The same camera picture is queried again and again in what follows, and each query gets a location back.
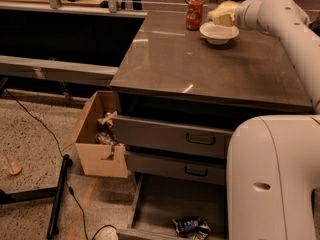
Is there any yellow sponge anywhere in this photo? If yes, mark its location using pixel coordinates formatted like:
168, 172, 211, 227
208, 0, 240, 20

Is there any grey drawer cabinet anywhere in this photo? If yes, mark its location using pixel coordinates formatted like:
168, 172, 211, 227
109, 11, 314, 240

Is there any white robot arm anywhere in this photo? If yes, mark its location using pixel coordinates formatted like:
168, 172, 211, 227
226, 0, 320, 240

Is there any orange soda can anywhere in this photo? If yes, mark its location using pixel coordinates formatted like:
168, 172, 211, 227
186, 0, 203, 30

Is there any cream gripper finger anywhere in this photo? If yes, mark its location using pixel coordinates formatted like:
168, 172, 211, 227
213, 14, 233, 27

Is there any black table leg frame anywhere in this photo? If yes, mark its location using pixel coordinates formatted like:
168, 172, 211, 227
0, 154, 73, 240

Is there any open cardboard box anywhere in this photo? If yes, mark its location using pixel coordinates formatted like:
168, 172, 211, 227
65, 91, 128, 178

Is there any grey metal rail beam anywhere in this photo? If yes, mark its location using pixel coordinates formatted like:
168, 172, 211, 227
0, 55, 118, 87

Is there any white paper bowl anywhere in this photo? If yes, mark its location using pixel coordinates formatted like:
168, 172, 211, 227
200, 22, 239, 45

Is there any bottom open grey drawer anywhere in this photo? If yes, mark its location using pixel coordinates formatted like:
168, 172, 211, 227
117, 174, 228, 240

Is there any crumpled blue snack bag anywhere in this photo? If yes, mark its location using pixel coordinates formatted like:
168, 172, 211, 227
172, 216, 211, 240

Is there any top grey drawer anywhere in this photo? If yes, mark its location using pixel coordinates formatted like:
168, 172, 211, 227
112, 115, 232, 159

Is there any trash inside cardboard box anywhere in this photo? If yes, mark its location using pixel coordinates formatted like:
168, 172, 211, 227
95, 112, 117, 145

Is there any black floor cable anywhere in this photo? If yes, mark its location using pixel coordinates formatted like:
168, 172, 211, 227
5, 89, 118, 240

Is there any middle grey drawer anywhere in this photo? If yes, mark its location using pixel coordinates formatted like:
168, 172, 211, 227
125, 151, 226, 185

